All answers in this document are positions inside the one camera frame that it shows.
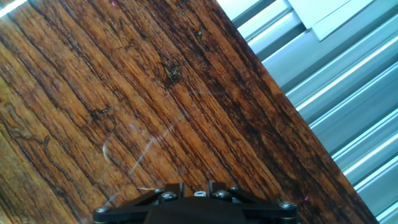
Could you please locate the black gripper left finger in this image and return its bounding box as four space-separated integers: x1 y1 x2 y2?
93 182 186 224

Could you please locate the brown wooden board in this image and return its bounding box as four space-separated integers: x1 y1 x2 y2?
0 0 380 224

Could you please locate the white printed paper stack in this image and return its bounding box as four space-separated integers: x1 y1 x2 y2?
287 0 374 42

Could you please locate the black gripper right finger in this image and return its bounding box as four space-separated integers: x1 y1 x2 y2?
207 180 298 224

